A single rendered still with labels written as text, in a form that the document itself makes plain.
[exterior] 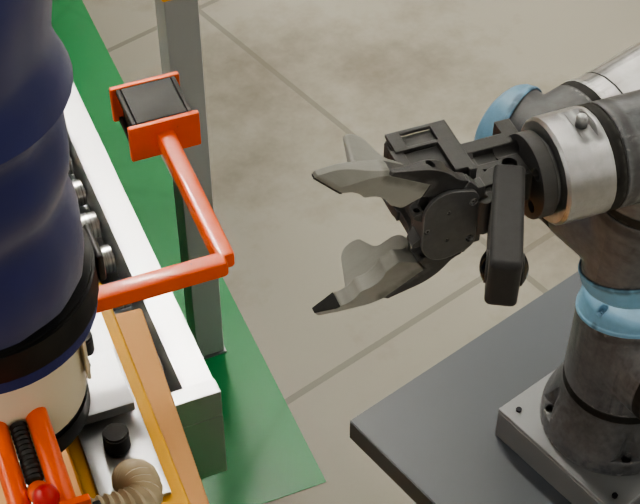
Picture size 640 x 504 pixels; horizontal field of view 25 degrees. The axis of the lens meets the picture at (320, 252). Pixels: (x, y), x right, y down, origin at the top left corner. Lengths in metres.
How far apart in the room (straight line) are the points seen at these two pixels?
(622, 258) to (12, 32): 0.54
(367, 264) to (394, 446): 0.87
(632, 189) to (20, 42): 0.49
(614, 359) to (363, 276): 0.69
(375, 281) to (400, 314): 2.02
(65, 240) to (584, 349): 0.76
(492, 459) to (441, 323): 1.17
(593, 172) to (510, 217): 0.09
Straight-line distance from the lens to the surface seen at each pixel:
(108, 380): 1.58
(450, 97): 3.70
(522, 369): 2.12
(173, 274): 1.55
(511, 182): 1.14
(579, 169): 1.15
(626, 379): 1.80
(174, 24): 2.48
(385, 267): 1.15
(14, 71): 1.16
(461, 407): 2.07
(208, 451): 2.37
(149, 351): 1.88
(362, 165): 1.07
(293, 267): 3.26
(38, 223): 1.27
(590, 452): 1.94
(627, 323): 1.76
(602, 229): 1.27
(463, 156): 1.14
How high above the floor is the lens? 2.38
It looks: 46 degrees down
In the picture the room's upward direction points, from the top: straight up
